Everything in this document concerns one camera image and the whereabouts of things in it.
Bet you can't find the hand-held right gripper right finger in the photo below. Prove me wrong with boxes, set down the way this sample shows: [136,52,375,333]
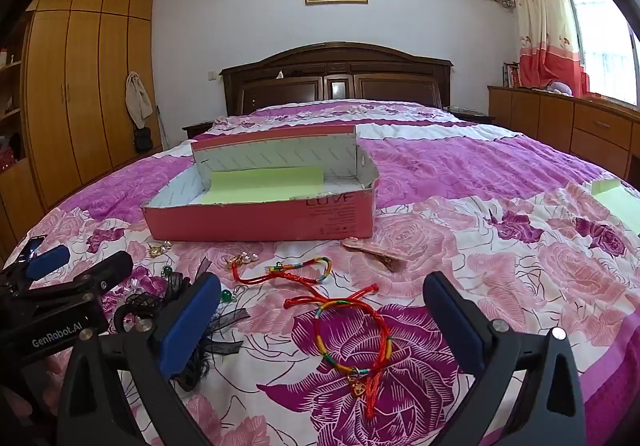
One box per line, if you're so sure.
[422,270,587,446]

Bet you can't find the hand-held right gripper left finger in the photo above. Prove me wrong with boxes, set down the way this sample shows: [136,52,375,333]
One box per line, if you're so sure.
[57,271,223,446]

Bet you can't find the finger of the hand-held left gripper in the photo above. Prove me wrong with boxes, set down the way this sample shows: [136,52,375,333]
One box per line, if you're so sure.
[0,236,72,294]
[74,251,135,298]

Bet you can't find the black feather mesh hair accessory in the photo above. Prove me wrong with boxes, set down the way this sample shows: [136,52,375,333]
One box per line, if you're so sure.
[112,258,251,392]

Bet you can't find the red braided bracelet small bell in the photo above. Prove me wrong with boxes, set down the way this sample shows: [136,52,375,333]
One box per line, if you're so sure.
[231,256,333,286]

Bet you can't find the red framed mirror tray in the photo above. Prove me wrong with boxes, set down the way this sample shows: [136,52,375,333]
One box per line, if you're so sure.
[140,124,381,243]

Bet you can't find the pearl earring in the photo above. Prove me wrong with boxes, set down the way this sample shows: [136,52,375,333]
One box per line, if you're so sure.
[227,250,258,269]

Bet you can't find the pink hair clip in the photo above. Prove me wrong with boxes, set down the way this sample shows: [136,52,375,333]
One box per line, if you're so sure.
[341,237,406,273]

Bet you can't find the bed with purple bedspread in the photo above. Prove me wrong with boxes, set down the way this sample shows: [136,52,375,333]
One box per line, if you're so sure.
[0,98,640,446]

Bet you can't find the green paper sheet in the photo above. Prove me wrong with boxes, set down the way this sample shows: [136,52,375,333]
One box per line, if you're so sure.
[202,166,325,205]
[590,178,640,239]

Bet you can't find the dark wooden nightstand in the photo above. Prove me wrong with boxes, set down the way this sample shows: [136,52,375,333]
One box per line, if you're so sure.
[181,120,216,142]
[447,106,496,124]

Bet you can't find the beige cloth bag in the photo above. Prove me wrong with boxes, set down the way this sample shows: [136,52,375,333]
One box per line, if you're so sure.
[125,71,154,129]

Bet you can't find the wooden wardrobe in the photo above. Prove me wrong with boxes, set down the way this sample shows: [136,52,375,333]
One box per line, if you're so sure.
[0,0,163,252]

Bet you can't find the low wooden cabinet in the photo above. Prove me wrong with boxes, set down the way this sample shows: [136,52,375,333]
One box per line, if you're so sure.
[487,85,640,184]

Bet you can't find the dark wooden headboard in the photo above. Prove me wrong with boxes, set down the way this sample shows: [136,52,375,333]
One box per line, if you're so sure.
[220,42,454,117]

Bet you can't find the cream and red curtain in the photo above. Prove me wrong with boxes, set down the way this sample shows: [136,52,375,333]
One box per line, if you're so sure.
[504,0,585,98]

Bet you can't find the window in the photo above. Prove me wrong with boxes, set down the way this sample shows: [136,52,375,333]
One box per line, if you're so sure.
[557,0,640,107]

